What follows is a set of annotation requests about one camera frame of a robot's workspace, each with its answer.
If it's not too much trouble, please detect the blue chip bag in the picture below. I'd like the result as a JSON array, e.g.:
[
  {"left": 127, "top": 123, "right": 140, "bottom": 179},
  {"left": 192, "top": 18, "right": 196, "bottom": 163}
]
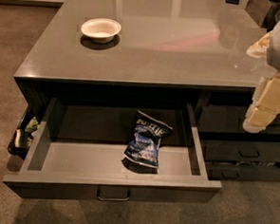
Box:
[{"left": 123, "top": 111, "right": 173, "bottom": 168}]

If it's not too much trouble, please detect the white paper bowl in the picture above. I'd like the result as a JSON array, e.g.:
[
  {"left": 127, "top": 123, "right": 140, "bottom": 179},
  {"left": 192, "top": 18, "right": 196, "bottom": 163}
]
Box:
[{"left": 81, "top": 18, "right": 121, "bottom": 44}]

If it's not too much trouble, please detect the open grey top drawer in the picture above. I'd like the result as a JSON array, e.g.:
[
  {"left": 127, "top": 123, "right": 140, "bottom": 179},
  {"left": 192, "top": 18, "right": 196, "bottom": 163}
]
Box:
[{"left": 4, "top": 99, "right": 222, "bottom": 202}]

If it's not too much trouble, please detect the closed grey lower drawer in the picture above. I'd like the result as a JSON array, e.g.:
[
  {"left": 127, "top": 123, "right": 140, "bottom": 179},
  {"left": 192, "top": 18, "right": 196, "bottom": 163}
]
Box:
[{"left": 205, "top": 162, "right": 280, "bottom": 182}]

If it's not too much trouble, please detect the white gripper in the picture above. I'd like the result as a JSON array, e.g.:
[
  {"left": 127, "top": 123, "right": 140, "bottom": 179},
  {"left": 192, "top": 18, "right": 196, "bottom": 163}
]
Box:
[{"left": 243, "top": 21, "right": 280, "bottom": 134}]

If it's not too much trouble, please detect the closed grey middle drawer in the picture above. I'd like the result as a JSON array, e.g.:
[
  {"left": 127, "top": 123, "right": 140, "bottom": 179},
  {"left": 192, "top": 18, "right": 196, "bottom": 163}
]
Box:
[{"left": 201, "top": 140, "right": 280, "bottom": 163}]

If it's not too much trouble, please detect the metal drawer handle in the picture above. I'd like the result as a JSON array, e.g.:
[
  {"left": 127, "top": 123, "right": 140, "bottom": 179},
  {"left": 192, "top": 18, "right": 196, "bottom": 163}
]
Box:
[{"left": 97, "top": 186, "right": 130, "bottom": 202}]

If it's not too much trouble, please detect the green snack bag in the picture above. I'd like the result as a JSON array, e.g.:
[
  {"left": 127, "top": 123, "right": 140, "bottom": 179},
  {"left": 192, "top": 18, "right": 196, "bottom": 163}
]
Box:
[{"left": 25, "top": 117, "right": 40, "bottom": 133}]

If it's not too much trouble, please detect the closed grey upper right drawer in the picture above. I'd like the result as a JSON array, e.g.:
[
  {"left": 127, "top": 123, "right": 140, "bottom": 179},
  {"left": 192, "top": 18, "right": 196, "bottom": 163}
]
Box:
[{"left": 197, "top": 104, "right": 280, "bottom": 135}]

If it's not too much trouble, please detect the grey counter cabinet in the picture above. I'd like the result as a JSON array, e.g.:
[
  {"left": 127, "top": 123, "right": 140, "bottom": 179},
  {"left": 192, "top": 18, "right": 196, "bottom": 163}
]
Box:
[{"left": 8, "top": 0, "right": 280, "bottom": 185}]

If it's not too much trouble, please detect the closed grey drawer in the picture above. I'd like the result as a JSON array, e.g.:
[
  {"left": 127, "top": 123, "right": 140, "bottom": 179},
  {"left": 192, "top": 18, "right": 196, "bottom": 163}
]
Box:
[
  {"left": 197, "top": 104, "right": 280, "bottom": 135},
  {"left": 201, "top": 140, "right": 280, "bottom": 163},
  {"left": 205, "top": 162, "right": 280, "bottom": 182}
]

